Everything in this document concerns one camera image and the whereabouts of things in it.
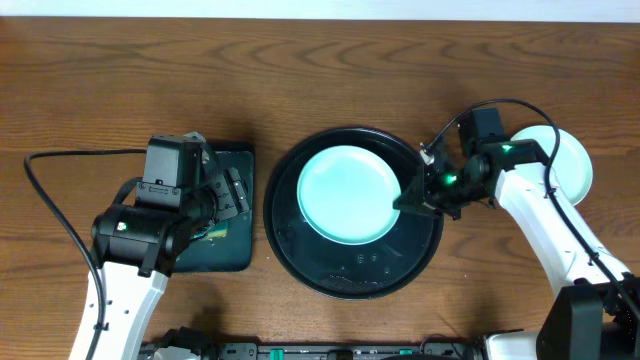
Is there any mint plate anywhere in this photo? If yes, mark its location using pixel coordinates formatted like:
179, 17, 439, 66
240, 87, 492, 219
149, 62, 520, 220
511, 125, 594, 205
296, 145, 401, 246

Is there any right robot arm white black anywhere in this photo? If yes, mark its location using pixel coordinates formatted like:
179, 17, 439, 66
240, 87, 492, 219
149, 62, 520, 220
394, 140, 639, 359

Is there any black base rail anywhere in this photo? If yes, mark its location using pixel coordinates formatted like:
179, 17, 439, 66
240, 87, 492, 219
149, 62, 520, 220
137, 327, 539, 360

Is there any black rectangular tray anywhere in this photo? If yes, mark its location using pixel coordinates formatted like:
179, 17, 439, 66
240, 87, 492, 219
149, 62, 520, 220
174, 141, 255, 273

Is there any green yellow sponge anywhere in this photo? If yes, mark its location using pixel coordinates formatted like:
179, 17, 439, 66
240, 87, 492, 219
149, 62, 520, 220
204, 223, 228, 240

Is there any black round tray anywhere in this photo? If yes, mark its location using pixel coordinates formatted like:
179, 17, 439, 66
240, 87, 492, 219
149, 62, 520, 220
263, 127, 444, 299

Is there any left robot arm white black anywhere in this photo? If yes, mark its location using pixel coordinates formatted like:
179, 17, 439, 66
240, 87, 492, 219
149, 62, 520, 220
70, 166, 254, 359

